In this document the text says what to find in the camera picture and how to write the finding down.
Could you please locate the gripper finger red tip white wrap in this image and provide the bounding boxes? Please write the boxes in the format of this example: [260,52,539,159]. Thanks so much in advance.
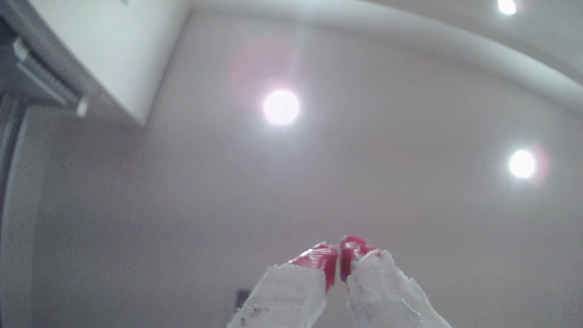
[340,235,452,328]
[226,243,339,328]

